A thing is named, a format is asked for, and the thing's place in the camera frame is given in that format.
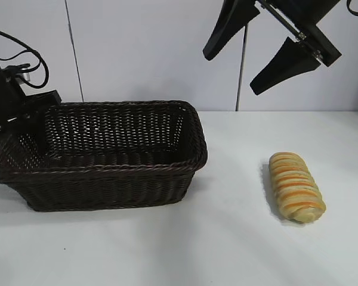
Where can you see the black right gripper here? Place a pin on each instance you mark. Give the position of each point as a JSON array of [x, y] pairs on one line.
[[307, 15]]

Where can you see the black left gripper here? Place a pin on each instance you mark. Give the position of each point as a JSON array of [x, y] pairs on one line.
[[3, 101]]

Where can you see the long striped bread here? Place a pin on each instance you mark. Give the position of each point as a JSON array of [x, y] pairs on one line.
[[295, 190]]

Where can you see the dark brown wicker basket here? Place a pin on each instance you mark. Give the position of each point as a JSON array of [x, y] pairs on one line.
[[107, 181]]

